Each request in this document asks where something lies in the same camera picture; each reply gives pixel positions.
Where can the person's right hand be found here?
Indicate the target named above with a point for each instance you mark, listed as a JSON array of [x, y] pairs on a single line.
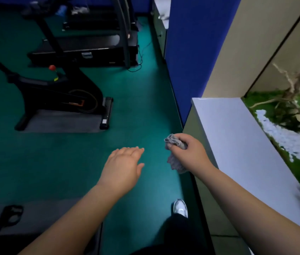
[[192, 156]]

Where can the person's left hand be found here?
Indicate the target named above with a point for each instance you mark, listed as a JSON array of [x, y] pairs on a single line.
[[120, 169]]

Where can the grey cleaning cloth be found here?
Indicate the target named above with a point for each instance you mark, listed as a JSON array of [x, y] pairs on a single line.
[[175, 161]]

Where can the person's right forearm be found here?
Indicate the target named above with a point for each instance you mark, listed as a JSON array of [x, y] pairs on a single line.
[[259, 217]]

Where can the person's left forearm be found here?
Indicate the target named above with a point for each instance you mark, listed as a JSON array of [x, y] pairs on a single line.
[[73, 225]]

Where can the person's white right shoe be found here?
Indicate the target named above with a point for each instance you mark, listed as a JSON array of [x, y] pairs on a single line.
[[180, 208]]

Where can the person's dark trousers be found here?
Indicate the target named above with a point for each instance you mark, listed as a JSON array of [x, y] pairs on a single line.
[[179, 236]]

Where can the white pebble path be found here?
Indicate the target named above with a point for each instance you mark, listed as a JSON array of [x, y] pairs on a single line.
[[291, 140]]

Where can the blue padded column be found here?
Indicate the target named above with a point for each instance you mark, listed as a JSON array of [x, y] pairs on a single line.
[[192, 50]]

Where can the low green leafy plant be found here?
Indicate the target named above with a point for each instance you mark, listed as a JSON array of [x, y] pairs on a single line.
[[296, 116]]

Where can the dry brown branch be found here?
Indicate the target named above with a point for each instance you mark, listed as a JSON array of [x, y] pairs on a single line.
[[293, 87]]

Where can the black treadmill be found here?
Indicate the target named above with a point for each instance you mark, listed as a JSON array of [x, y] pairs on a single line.
[[91, 21], [86, 47]]

